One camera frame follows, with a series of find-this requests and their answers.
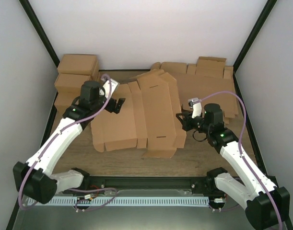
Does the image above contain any light blue slotted cable duct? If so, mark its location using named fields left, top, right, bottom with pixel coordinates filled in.
left=27, top=196, right=209, bottom=206

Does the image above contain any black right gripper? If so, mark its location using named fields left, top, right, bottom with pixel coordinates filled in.
left=176, top=112, right=211, bottom=134

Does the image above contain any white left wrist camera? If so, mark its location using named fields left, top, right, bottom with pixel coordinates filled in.
left=99, top=77, right=119, bottom=98

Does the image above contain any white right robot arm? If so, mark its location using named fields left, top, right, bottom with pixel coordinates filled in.
left=176, top=102, right=290, bottom=230

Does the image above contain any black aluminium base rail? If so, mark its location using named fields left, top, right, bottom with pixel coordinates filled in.
left=62, top=175, right=276, bottom=192

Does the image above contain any right black frame post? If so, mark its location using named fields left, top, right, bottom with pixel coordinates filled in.
left=233, top=0, right=278, bottom=69

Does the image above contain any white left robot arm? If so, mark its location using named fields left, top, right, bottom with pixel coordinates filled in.
left=13, top=75, right=125, bottom=206

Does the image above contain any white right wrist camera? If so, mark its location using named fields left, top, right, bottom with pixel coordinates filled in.
left=188, top=97, right=202, bottom=118

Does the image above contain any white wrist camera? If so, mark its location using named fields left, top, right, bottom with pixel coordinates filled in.
left=188, top=97, right=202, bottom=118
left=99, top=77, right=119, bottom=98

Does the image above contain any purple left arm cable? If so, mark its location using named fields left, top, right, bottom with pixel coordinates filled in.
left=17, top=74, right=113, bottom=210

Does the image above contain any cardboard box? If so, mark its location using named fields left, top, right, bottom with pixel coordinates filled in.
left=54, top=73, right=93, bottom=94
left=57, top=54, right=99, bottom=76
left=91, top=69, right=187, bottom=158
left=54, top=91, right=80, bottom=114

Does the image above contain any stack of flat cardboard sheets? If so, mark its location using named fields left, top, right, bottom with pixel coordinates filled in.
left=151, top=62, right=239, bottom=123

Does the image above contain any left black frame post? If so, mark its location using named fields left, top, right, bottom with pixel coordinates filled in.
left=19, top=0, right=60, bottom=68

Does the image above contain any upright cardboard sheet at back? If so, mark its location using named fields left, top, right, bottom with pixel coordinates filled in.
left=195, top=56, right=226, bottom=79

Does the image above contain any black frame post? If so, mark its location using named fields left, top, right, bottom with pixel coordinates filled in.
left=19, top=0, right=60, bottom=68
left=233, top=0, right=278, bottom=69

